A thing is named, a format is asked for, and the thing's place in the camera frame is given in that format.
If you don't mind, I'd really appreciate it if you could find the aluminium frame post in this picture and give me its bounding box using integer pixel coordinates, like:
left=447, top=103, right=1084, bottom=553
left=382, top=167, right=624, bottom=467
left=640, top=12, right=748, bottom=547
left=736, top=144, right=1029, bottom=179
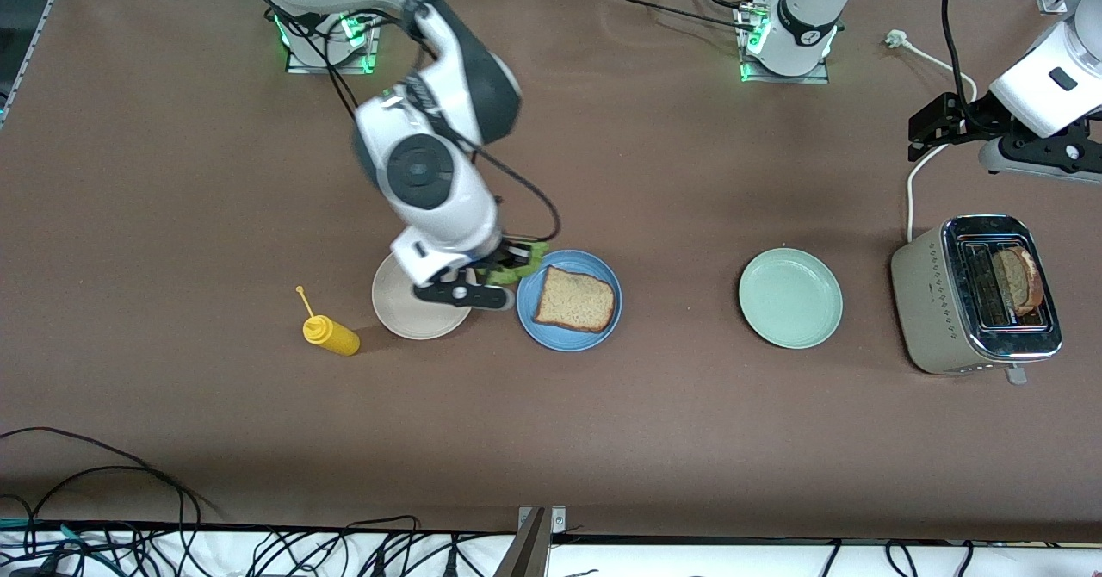
left=495, top=506, right=566, bottom=577

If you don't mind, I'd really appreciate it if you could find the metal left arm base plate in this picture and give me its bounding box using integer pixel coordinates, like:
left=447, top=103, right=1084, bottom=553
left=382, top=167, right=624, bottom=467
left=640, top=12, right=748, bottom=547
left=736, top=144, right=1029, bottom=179
left=736, top=4, right=832, bottom=85

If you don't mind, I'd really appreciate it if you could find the teal cable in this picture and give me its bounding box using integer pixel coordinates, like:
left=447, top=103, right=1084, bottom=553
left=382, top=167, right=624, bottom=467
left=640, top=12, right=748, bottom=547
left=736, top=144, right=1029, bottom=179
left=0, top=518, right=121, bottom=574

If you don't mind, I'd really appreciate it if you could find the black base cable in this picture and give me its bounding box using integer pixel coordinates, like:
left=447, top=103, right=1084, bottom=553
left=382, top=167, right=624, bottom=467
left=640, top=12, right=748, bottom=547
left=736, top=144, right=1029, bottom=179
left=594, top=0, right=763, bottom=35

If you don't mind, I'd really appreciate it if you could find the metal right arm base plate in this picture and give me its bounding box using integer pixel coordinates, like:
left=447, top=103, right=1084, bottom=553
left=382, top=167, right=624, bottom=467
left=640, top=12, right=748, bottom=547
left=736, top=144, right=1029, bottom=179
left=284, top=9, right=384, bottom=76

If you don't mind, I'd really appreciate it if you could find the beige chrome toaster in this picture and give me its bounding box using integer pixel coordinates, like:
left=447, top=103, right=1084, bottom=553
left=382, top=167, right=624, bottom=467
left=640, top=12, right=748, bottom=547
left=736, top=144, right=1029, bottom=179
left=890, top=214, right=1062, bottom=386

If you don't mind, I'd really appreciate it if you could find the green lettuce leaf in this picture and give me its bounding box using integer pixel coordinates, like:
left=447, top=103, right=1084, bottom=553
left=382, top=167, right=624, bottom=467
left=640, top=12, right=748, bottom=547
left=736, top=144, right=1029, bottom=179
left=482, top=241, right=552, bottom=287

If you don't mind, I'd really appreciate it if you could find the brown bread slice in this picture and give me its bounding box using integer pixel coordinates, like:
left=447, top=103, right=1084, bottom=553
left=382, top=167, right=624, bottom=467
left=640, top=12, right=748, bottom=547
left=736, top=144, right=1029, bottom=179
left=531, top=265, right=618, bottom=334
left=990, top=246, right=1045, bottom=318

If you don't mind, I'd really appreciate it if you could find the looped black cable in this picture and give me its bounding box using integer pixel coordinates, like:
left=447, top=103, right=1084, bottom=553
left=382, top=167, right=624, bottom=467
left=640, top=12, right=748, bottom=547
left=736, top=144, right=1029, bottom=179
left=344, top=515, right=424, bottom=577

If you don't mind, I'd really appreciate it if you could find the white toaster power cord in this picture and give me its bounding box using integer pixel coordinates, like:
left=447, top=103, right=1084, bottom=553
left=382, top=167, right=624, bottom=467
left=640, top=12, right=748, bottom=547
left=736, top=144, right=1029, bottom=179
left=885, top=30, right=978, bottom=244

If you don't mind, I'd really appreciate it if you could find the yellow squeeze bottle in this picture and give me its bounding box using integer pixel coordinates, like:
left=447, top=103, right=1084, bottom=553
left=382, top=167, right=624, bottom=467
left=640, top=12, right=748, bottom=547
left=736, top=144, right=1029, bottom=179
left=295, top=285, right=362, bottom=357

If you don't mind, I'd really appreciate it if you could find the beige plate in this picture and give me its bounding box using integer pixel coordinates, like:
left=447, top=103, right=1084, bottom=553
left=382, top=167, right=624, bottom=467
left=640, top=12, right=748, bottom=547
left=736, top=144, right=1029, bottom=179
left=371, top=250, right=474, bottom=341

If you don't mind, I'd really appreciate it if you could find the blue plate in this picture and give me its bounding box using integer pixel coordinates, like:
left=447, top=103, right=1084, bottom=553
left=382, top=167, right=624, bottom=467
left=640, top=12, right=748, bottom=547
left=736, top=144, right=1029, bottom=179
left=516, top=250, right=623, bottom=353

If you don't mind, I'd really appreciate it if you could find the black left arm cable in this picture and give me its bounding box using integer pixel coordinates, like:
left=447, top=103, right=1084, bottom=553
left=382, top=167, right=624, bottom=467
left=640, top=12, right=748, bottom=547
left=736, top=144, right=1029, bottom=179
left=941, top=0, right=984, bottom=123

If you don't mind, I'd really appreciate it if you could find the arched black cable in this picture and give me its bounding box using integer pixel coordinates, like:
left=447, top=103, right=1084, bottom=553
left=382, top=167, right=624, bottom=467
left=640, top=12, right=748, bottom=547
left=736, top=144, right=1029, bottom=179
left=30, top=465, right=201, bottom=556

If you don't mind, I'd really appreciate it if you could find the thin dark cable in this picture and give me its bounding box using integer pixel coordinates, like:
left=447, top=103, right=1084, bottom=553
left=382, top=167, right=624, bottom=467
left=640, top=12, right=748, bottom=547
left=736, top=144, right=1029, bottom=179
left=0, top=427, right=223, bottom=522

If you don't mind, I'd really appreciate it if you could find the green plate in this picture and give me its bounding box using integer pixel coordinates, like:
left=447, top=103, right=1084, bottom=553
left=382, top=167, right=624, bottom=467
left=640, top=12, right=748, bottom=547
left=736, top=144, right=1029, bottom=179
left=738, top=247, right=844, bottom=351

